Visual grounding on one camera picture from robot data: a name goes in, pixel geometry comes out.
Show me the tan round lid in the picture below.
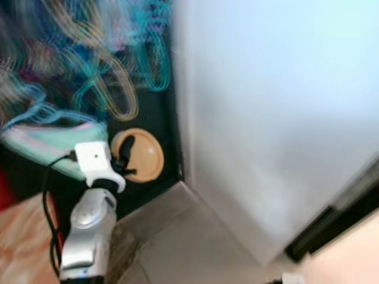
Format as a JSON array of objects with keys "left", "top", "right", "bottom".
[{"left": 111, "top": 128, "right": 165, "bottom": 183}]

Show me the mint green packet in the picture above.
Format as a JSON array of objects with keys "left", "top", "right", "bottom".
[{"left": 0, "top": 121, "right": 110, "bottom": 181}]

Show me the black colourful patterned cloth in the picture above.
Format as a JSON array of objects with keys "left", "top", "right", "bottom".
[{"left": 0, "top": 0, "right": 181, "bottom": 220}]

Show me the white tall cabinet panel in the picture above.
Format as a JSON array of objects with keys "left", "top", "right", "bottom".
[{"left": 172, "top": 0, "right": 379, "bottom": 267}]

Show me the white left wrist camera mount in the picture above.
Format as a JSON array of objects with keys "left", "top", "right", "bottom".
[{"left": 75, "top": 141, "right": 127, "bottom": 194}]

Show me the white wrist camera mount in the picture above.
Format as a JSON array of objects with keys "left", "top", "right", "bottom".
[
  {"left": 75, "top": 141, "right": 127, "bottom": 194},
  {"left": 281, "top": 272, "right": 306, "bottom": 284}
]

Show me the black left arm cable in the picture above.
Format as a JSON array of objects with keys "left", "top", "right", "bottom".
[{"left": 41, "top": 151, "right": 78, "bottom": 279}]

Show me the dark cabinet with silver handle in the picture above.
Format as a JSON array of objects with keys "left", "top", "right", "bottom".
[{"left": 284, "top": 172, "right": 379, "bottom": 264}]

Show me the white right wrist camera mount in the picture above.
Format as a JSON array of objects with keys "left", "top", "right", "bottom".
[{"left": 281, "top": 272, "right": 306, "bottom": 284}]

